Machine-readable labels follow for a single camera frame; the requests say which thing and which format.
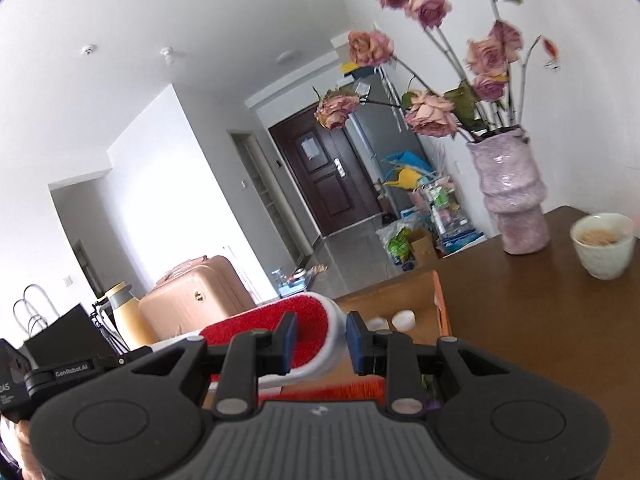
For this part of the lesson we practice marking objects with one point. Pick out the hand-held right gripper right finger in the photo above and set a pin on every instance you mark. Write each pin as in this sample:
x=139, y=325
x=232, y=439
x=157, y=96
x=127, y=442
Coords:
x=356, y=342

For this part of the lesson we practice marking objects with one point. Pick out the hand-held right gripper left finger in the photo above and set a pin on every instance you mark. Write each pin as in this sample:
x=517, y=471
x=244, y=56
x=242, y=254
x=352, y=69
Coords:
x=287, y=342

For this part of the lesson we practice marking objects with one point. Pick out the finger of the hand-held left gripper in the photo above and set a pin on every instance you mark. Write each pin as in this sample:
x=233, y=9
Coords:
x=130, y=355

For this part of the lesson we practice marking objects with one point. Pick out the white cap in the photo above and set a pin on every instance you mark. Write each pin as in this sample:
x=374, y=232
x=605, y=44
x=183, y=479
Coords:
x=378, y=324

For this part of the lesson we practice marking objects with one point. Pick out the white red lint brush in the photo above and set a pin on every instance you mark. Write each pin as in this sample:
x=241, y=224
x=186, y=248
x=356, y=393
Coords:
x=260, y=317

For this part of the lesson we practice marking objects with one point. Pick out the thick white round lid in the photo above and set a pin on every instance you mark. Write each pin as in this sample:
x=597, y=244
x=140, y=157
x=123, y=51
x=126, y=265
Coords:
x=403, y=320

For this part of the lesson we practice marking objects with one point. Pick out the red cardboard box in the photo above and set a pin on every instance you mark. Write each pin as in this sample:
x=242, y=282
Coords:
x=395, y=295

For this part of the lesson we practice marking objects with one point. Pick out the person's left hand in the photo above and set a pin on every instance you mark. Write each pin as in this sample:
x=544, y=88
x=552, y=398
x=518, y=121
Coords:
x=26, y=450

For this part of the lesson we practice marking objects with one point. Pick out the yellow thermos jug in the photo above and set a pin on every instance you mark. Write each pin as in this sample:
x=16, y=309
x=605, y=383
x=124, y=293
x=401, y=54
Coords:
x=127, y=320

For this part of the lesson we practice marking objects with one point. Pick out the blue pet feeder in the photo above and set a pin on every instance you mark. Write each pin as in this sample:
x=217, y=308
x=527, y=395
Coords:
x=287, y=285

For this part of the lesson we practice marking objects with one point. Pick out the pink hard suitcase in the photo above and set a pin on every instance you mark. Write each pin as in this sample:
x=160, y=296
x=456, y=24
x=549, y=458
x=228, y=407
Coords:
x=200, y=295

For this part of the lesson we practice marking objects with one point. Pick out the green plastic bag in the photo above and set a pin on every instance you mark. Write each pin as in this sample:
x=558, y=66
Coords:
x=397, y=247

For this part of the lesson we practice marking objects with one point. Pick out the brown cardboard box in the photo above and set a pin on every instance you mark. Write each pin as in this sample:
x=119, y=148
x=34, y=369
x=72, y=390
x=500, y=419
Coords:
x=422, y=250

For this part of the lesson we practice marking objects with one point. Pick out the blue white carton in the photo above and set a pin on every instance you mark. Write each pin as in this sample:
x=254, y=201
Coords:
x=462, y=242

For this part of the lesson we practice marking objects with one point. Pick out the clear storage cart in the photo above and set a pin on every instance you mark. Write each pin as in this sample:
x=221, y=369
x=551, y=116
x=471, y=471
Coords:
x=445, y=210

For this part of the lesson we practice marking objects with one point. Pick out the dark brown door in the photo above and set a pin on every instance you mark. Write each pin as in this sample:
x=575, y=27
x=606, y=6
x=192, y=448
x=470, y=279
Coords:
x=325, y=185

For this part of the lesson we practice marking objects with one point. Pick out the yellow plastic item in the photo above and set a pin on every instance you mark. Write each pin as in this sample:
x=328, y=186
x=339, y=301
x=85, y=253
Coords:
x=407, y=179

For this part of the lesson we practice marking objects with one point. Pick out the blue plastic item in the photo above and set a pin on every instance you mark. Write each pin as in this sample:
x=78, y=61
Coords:
x=405, y=160

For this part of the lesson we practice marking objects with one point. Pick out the grey refrigerator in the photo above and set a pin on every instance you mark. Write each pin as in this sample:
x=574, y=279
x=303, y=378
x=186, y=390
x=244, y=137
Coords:
x=385, y=125

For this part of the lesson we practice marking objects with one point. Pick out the purple ceramic vase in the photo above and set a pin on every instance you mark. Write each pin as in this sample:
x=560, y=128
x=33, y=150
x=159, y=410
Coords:
x=510, y=185

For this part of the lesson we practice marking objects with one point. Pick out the bunch of dried roses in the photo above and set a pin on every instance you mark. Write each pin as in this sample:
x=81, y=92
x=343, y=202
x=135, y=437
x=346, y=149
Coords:
x=430, y=110

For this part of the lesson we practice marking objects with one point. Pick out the white ceramic cup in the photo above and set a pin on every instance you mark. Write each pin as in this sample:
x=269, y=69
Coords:
x=600, y=260

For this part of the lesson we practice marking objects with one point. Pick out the yellow black box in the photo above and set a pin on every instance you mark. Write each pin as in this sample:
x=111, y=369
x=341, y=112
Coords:
x=350, y=68

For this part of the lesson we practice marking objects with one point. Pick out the round ceiling lamp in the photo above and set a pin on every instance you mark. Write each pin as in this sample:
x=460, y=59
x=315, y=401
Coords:
x=288, y=56

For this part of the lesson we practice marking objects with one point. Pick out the white ceiling lamp holder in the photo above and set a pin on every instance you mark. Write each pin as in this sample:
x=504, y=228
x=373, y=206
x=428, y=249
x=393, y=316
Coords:
x=167, y=55

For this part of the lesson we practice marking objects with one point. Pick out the white smoke detector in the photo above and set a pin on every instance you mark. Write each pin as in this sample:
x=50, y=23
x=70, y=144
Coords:
x=88, y=49

